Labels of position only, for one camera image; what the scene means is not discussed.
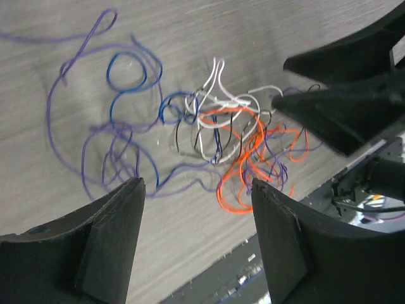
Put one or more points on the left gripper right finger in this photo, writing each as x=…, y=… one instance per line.
x=310, y=257

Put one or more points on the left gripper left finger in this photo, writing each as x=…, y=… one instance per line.
x=85, y=256

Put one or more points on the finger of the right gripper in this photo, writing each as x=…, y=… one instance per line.
x=364, y=95

